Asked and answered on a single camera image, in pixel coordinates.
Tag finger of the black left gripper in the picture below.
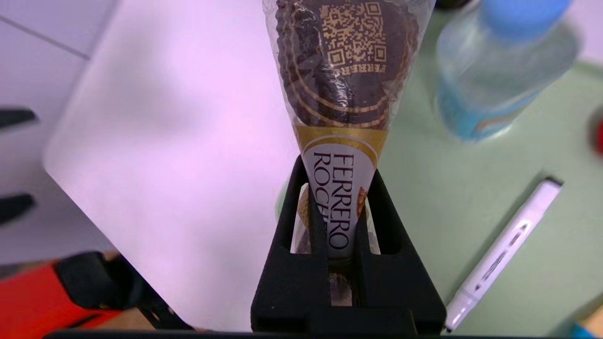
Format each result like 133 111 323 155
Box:
0 109 37 129
0 194 36 226

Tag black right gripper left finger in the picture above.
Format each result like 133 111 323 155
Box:
251 155 331 332

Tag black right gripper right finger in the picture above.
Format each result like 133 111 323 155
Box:
352 169 447 334

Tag white marker pen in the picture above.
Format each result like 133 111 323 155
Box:
443 177 563 332

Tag Ferrero Rocher chocolate pack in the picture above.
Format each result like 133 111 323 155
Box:
262 0 436 307

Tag water bottle with blue cap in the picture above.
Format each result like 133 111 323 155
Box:
434 0 581 142

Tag light green plastic tray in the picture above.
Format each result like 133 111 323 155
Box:
276 9 603 337

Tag red rubber duck toy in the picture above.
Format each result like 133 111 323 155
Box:
591 106 603 156

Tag yellow spoon with blue handle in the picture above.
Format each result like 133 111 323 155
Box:
568 305 603 339

